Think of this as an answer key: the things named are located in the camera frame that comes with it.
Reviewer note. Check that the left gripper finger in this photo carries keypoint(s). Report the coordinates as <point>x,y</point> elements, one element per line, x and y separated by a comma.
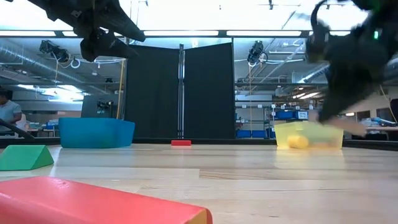
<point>105,46</point>
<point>124,25</point>

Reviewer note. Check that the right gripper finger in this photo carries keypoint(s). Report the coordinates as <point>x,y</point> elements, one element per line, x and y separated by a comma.
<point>335,105</point>

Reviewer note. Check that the green wedge block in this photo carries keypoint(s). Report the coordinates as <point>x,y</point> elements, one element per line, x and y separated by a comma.
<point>21,158</point>

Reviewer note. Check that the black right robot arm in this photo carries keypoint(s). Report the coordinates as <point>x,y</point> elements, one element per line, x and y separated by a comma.
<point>385,18</point>

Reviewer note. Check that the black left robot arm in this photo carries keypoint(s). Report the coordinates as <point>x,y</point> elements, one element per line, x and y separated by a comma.
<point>40,3</point>

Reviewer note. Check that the blue storage bin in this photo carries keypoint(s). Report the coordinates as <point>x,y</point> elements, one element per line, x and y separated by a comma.
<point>284,115</point>
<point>302,115</point>

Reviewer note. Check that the translucent yellow plastic bin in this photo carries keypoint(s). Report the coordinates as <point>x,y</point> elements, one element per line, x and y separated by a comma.
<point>323,140</point>

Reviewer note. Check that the wooden workbench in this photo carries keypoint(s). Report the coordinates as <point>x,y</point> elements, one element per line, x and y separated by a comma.
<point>382,128</point>

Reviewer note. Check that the yellow cylinder block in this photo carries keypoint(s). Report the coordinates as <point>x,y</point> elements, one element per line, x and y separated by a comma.
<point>298,141</point>

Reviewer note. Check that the black equipment box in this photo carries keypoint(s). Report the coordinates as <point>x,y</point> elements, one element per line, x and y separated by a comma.
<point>99,106</point>

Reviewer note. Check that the black fabric partition panel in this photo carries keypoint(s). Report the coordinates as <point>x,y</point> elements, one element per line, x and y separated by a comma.
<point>152,90</point>
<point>208,90</point>

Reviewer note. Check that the blue floor crate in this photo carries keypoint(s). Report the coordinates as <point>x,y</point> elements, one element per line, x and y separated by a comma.
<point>243,133</point>
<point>259,133</point>

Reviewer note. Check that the blue plastic bin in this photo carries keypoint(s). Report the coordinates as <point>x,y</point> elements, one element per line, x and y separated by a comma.
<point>93,132</point>

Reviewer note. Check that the person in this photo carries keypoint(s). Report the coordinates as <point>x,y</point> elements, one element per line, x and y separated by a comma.
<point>9,112</point>

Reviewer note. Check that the black curved tube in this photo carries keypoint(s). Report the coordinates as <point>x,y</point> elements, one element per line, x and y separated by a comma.
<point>15,128</point>

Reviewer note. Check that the small flat red block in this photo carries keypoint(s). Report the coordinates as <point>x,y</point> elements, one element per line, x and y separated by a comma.
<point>181,142</point>

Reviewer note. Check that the long red wooden block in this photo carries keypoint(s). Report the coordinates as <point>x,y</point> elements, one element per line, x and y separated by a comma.
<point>77,202</point>

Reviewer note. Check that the black hanging camera rig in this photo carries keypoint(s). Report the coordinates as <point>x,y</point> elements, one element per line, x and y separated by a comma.
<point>256,51</point>
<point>54,51</point>

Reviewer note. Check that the silver ventilation duct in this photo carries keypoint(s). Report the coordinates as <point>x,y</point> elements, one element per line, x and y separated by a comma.
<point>18,59</point>

